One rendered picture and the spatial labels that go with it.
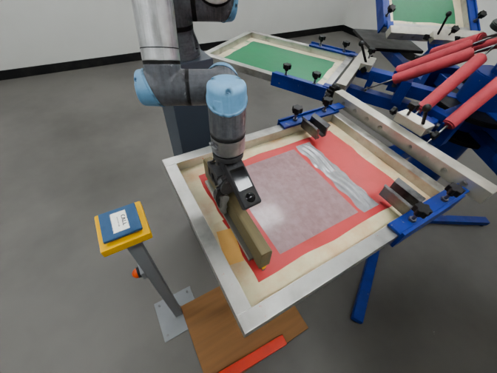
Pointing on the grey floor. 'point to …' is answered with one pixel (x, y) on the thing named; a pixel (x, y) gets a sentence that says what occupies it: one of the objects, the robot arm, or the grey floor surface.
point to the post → (146, 263)
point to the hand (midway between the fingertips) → (232, 209)
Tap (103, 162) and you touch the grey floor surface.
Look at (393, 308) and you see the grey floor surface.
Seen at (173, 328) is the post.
